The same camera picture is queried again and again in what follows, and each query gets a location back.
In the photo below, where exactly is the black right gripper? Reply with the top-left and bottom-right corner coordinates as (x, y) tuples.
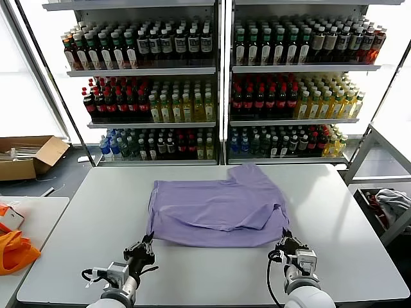
(274, 228), (310, 264)

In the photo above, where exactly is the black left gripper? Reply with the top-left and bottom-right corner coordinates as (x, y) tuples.
(123, 235), (156, 277)

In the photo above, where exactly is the purple t-shirt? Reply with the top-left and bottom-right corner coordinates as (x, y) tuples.
(146, 162), (290, 250)

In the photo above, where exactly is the dark storage bin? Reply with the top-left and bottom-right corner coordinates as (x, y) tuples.
(354, 187), (411, 232)

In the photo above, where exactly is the red crumpled garment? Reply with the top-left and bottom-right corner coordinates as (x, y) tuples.
(367, 191), (391, 227)

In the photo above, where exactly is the green tinted drink bottle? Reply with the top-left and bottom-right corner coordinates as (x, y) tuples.
(120, 136), (132, 160)
(250, 134), (261, 158)
(260, 134), (271, 158)

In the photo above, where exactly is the red cap cola bottle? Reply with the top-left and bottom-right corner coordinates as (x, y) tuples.
(286, 83), (299, 110)
(265, 85), (277, 111)
(243, 85), (256, 112)
(83, 86), (97, 119)
(94, 90), (109, 119)
(187, 134), (197, 160)
(105, 90), (119, 120)
(307, 132), (319, 157)
(177, 134), (188, 160)
(317, 131), (329, 157)
(137, 89), (151, 121)
(127, 89), (140, 121)
(116, 89), (129, 121)
(275, 84), (288, 111)
(254, 85), (267, 112)
(231, 85), (244, 112)

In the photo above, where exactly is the white side table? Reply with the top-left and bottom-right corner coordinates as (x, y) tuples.
(0, 196), (71, 308)

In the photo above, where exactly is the grey crumpled garment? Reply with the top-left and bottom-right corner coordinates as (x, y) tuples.
(374, 188), (411, 225)

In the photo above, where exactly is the orange fabric bag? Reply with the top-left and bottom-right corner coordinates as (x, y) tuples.
(0, 230), (42, 276)

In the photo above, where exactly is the orange and white carton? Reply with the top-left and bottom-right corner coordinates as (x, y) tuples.
(0, 200), (26, 237)

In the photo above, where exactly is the open cardboard box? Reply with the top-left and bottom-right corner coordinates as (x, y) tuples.
(0, 135), (71, 181)

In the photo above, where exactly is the white strips bundle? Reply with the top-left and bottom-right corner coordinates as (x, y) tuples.
(0, 146), (44, 161)

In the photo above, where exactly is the grey metal shelving rack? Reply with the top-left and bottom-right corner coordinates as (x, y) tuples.
(224, 0), (406, 167)
(42, 0), (225, 167)

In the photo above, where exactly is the thin dark metal pole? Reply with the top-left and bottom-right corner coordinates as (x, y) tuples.
(14, 0), (96, 167)
(347, 40), (411, 166)

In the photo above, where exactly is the dark tea bottle green neck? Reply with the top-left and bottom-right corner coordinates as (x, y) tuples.
(73, 33), (90, 71)
(98, 31), (114, 70)
(85, 31), (101, 70)
(299, 27), (312, 64)
(235, 28), (247, 64)
(111, 31), (127, 69)
(124, 30), (139, 69)
(260, 28), (272, 64)
(286, 28), (299, 64)
(247, 28), (259, 64)
(273, 28), (286, 64)

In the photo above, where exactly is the dark drink bottle beige label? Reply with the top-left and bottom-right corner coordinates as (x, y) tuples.
(310, 26), (326, 64)
(323, 26), (338, 64)

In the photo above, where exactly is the dark drink bottle white label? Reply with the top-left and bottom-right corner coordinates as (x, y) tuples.
(161, 28), (175, 64)
(174, 28), (188, 64)
(336, 26), (351, 63)
(188, 28), (201, 64)
(149, 28), (163, 64)
(348, 26), (364, 63)
(200, 27), (214, 63)
(137, 29), (152, 65)

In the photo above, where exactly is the red drink bottle white label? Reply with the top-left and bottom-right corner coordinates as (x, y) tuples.
(369, 25), (388, 63)
(359, 26), (376, 63)

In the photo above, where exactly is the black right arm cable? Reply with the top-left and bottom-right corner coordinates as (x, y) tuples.
(267, 249), (285, 308)

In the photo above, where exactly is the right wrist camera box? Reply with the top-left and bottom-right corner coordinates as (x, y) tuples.
(295, 249), (317, 274)

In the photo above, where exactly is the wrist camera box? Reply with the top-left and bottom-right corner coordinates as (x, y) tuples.
(105, 261), (130, 284)
(295, 249), (317, 274)

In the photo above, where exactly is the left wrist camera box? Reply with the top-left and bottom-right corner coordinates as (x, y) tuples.
(105, 261), (130, 284)

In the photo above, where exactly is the grey metal frame cart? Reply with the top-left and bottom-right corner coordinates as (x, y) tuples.
(345, 123), (411, 248)

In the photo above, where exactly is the wide grey frame post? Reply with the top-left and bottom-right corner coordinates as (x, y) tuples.
(0, 0), (71, 142)

